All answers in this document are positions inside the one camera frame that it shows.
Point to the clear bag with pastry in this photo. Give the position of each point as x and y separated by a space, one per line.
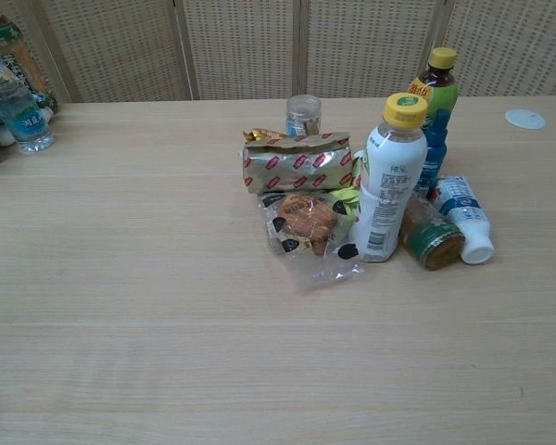
306 221

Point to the gold snack pack red labels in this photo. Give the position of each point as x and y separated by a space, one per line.
296 168

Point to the green snack packet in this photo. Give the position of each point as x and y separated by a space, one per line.
345 204

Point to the gold foil wrapper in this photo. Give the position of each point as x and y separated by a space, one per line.
259 135

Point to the small clear plastic jar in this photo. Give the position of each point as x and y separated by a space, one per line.
303 116

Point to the white bottle yellow cap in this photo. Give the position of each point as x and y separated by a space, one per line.
389 185

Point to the brown jar green label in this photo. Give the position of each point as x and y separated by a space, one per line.
433 236

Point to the blue plastic bottle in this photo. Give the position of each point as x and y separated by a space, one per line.
434 157

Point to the woven rattan folding screen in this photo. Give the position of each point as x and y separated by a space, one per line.
278 48

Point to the white bottle blue label white cap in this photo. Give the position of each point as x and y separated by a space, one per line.
465 213

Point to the tea bottle yellow cap green label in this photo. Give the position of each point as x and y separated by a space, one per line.
438 88

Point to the round white table grommet cover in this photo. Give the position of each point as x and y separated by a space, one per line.
525 118

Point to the clear water bottle blue cap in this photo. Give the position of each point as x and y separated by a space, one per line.
18 106

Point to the orange tea bottle green label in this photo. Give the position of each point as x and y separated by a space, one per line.
21 55

